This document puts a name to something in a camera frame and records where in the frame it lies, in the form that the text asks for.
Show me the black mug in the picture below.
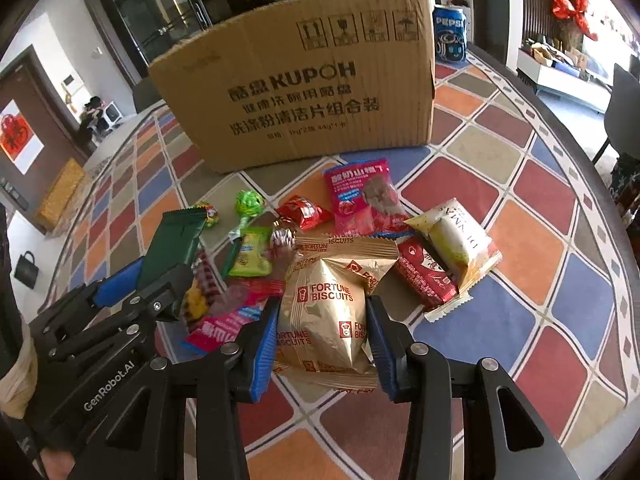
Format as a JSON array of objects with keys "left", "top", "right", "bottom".
[{"left": 14, "top": 250, "right": 39, "bottom": 289}]

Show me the white Denmas cake packet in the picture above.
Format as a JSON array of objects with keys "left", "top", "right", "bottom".
[{"left": 405, "top": 198, "right": 502, "bottom": 294}]

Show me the pink snack packet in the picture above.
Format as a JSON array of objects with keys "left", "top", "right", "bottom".
[{"left": 182, "top": 304, "right": 262, "bottom": 354}]

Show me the brown Cotta biscuit packet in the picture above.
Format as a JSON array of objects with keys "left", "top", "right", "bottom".
[{"left": 181, "top": 249, "right": 234, "bottom": 333}]

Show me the red twisted wrapper candy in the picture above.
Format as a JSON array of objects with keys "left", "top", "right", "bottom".
[{"left": 269, "top": 226, "right": 296, "bottom": 264}]

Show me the person left hand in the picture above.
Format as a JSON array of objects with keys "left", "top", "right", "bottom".
[{"left": 12, "top": 420, "right": 75, "bottom": 480}]

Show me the red bow decoration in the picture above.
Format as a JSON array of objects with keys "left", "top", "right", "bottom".
[{"left": 552, "top": 0, "right": 599, "bottom": 41}]

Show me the red love snack packet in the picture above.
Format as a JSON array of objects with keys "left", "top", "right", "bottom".
[{"left": 395, "top": 235, "right": 472, "bottom": 322}]

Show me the brown entrance door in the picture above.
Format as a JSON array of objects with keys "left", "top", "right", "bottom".
[{"left": 1, "top": 47, "right": 90, "bottom": 233}]

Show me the yellow woven tissue box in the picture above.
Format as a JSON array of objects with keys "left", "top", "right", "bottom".
[{"left": 36, "top": 158, "right": 86, "bottom": 231}]

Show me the dark chair right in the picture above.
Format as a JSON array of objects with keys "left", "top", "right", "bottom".
[{"left": 592, "top": 64, "right": 640, "bottom": 165}]

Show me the small yellow-green snack packet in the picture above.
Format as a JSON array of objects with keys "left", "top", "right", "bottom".
[{"left": 222, "top": 226, "right": 272, "bottom": 278}]

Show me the small red candy packet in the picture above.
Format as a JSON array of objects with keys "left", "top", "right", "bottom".
[{"left": 277, "top": 195, "right": 333, "bottom": 231}]

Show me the white TV cabinet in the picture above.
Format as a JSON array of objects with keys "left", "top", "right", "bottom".
[{"left": 518, "top": 50, "right": 611, "bottom": 113}]

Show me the blue Pepsi can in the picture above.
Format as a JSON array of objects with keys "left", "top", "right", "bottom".
[{"left": 433, "top": 6, "right": 466, "bottom": 63}]

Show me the dark green snack packet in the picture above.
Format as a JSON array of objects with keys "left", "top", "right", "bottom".
[{"left": 137, "top": 207, "right": 207, "bottom": 289}]

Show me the gold fortune biscuits bag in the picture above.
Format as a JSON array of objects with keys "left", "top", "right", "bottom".
[{"left": 274, "top": 234, "right": 399, "bottom": 391}]

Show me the brown cardboard box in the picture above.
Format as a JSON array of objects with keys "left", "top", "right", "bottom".
[{"left": 149, "top": 0, "right": 435, "bottom": 172}]

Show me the red fu door poster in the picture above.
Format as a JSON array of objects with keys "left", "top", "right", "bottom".
[{"left": 1, "top": 100, "right": 44, "bottom": 176}]

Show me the large red snack bag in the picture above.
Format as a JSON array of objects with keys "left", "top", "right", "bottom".
[{"left": 323, "top": 158, "right": 410, "bottom": 238}]

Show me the colourful checkered tablecloth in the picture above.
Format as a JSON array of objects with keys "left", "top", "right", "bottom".
[{"left": 41, "top": 44, "right": 640, "bottom": 480}]

